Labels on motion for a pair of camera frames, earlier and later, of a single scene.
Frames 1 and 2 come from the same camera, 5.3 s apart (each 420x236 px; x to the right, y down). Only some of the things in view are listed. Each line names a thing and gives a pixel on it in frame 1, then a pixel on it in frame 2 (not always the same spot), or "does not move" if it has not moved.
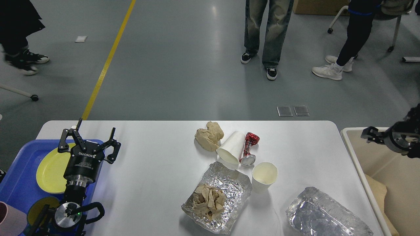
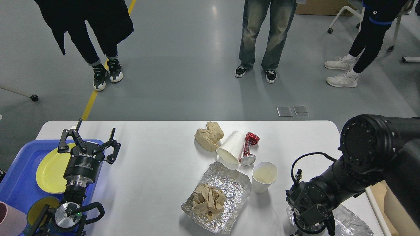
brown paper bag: [380, 189] does not move
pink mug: [12, 221] does not move
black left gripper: [83, 165] does not move
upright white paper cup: [264, 174] does not move
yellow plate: [50, 169] does not move
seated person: [18, 18] → [95, 27]
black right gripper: [398, 137] → [314, 225]
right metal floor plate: [301, 110] does not move
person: [361, 13] → [377, 17]
